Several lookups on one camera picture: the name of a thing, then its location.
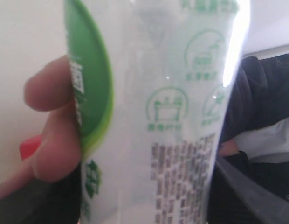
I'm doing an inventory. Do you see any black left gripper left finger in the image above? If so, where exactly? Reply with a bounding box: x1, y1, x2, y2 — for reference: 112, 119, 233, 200
0, 164, 81, 224

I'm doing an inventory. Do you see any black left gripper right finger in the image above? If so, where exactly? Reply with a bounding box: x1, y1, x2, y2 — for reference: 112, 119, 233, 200
207, 158, 289, 224

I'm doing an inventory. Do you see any yellow bottle with red cap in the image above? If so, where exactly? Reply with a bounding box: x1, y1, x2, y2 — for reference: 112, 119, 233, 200
19, 135, 41, 160

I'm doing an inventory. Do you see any white green labelled bottle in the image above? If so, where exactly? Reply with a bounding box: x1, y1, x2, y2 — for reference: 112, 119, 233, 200
63, 0, 250, 224

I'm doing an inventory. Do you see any person's torso in black jacket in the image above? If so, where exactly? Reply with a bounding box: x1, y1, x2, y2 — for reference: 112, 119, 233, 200
220, 53, 289, 203

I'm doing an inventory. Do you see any person's open receiving hand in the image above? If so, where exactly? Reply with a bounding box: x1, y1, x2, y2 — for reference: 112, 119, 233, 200
0, 56, 81, 200

